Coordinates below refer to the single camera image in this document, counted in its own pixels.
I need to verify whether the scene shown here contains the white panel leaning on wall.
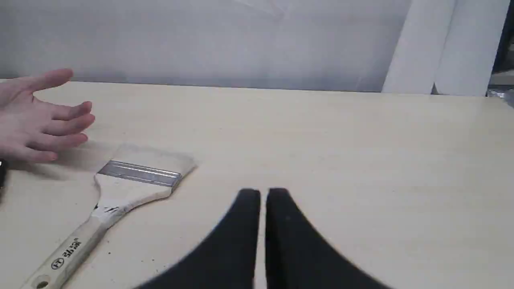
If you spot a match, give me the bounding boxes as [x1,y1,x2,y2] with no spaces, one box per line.
[381,0,510,96]

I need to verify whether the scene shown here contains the wooden handle paint brush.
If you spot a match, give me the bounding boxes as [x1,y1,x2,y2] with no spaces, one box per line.
[22,143,198,289]

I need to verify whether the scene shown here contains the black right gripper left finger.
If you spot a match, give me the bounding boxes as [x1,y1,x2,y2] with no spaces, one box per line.
[139,189,261,289]

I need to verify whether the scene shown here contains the person's bare open hand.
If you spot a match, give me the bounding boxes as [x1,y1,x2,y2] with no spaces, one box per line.
[0,68,96,163]

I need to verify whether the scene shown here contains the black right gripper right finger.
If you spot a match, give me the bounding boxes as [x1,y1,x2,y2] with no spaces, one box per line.
[265,188,387,289]

